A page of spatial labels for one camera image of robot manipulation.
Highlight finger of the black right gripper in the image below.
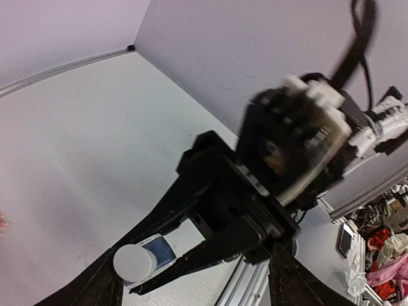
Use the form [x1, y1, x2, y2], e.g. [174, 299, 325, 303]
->
[130, 235, 255, 295]
[106, 178, 204, 255]

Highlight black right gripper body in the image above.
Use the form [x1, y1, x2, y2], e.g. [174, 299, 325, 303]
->
[177, 131, 300, 264]

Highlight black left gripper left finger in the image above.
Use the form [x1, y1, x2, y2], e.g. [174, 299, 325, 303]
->
[36, 247, 124, 306]

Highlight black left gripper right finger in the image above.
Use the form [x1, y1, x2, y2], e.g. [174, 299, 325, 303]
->
[269, 244, 354, 306]

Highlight blue nail polish bottle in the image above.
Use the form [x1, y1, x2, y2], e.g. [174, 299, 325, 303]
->
[124, 234, 176, 288]

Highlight white nail polish cap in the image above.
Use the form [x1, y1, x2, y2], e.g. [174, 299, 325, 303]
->
[113, 244, 157, 282]

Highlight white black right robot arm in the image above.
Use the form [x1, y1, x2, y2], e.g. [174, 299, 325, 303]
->
[112, 76, 407, 295]

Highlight phone on side shelf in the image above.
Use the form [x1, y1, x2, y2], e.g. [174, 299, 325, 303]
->
[337, 223, 354, 258]

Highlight pile of coloured clothes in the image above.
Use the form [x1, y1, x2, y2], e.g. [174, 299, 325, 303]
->
[350, 187, 408, 303]

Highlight mannequin hand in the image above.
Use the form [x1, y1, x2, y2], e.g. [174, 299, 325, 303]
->
[0, 213, 9, 236]

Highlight aluminium table front rail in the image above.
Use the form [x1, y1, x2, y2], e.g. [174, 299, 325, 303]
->
[215, 256, 270, 306]

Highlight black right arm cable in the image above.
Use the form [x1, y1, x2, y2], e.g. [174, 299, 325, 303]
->
[330, 0, 379, 111]

